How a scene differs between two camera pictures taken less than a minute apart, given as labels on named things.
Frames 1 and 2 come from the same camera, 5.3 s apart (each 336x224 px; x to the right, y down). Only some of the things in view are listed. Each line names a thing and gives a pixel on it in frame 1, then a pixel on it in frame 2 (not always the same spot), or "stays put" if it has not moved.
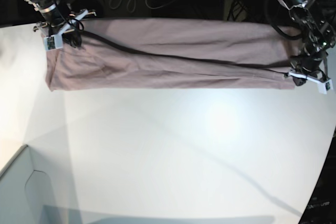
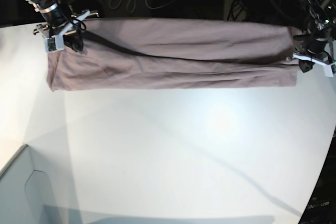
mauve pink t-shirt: (176, 54) stays put
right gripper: (309, 67) to (319, 46)
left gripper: (73, 38) stays put
